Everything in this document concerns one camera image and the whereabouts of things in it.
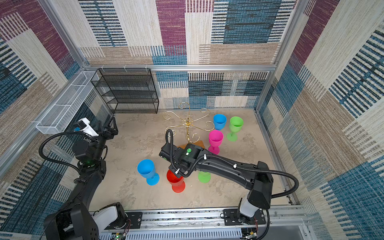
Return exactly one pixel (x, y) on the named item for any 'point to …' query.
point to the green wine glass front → (236, 123)
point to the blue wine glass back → (146, 168)
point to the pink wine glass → (215, 138)
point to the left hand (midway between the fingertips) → (106, 117)
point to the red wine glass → (177, 183)
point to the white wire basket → (57, 118)
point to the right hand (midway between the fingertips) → (181, 167)
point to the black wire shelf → (128, 90)
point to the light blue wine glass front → (219, 120)
